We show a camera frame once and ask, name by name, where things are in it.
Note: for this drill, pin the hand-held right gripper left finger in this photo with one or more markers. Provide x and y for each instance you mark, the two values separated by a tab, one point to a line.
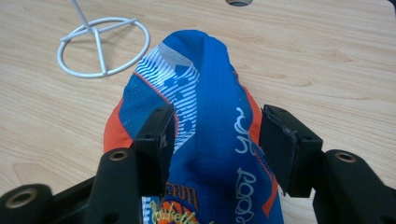
152	146

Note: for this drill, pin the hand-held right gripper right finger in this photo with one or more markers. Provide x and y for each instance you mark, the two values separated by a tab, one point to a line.
289	149

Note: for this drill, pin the blue and orange sports garment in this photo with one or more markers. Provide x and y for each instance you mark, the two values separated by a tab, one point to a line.
214	124

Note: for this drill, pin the grey round desk grommet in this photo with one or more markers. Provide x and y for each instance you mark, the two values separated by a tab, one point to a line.
238	2

